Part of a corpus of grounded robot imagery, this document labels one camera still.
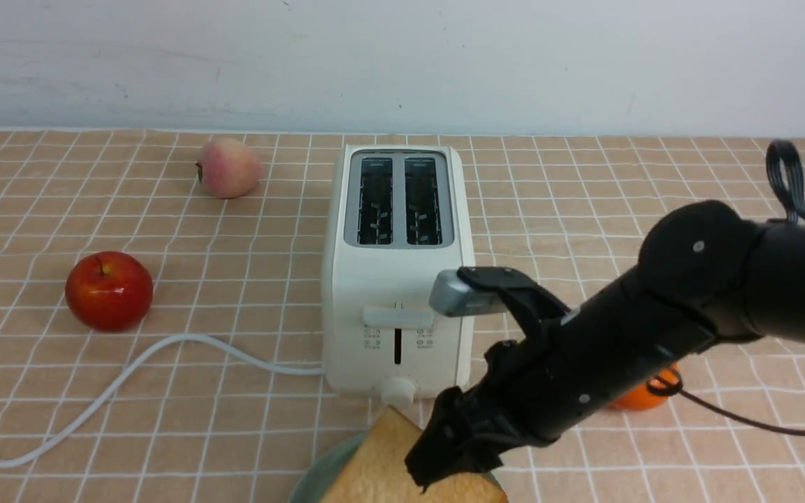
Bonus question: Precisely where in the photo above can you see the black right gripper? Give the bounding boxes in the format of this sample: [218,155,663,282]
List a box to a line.
[405,267,627,491]

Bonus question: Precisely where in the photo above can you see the toasted bread slice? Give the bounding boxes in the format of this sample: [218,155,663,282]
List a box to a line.
[320,407,509,502]

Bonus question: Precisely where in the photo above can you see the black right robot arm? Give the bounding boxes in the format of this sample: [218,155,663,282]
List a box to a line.
[405,201,805,490]

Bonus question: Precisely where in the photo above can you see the light green plate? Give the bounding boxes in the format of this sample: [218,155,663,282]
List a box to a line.
[288,432,504,503]

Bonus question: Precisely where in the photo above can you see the orange persimmon with green leaf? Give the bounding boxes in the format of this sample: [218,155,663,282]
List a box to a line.
[608,363,683,411]

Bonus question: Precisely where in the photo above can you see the white two-slot toaster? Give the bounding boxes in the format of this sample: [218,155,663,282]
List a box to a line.
[321,145,476,410]

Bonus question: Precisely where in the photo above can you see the checkered orange tablecloth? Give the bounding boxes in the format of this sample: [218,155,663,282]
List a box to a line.
[0,130,782,502]

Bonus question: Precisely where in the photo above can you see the pink peach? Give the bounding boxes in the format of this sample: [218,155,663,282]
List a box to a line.
[196,137,265,198]

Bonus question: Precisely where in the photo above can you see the red apple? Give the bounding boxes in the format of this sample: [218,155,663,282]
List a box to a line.
[64,251,154,333]

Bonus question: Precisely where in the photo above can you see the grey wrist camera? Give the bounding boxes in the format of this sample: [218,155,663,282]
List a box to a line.
[428,266,507,318]

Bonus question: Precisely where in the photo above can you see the white power cable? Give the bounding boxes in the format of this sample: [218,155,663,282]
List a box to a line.
[0,333,324,469]

